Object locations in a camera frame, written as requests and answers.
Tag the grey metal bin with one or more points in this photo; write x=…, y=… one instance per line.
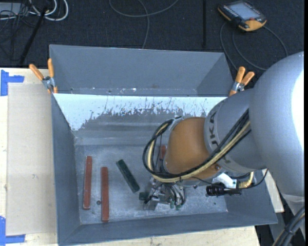
x=133, y=70

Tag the black cylinder on white bracket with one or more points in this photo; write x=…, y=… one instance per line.
x=215, y=190

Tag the dark green flat block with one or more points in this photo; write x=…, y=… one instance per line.
x=127, y=175
x=142, y=196

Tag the pale wood flat board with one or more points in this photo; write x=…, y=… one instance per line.
x=28, y=150

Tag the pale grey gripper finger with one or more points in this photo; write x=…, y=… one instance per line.
x=150, y=205

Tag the red-brown flat block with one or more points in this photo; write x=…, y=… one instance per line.
x=87, y=183
x=105, y=193

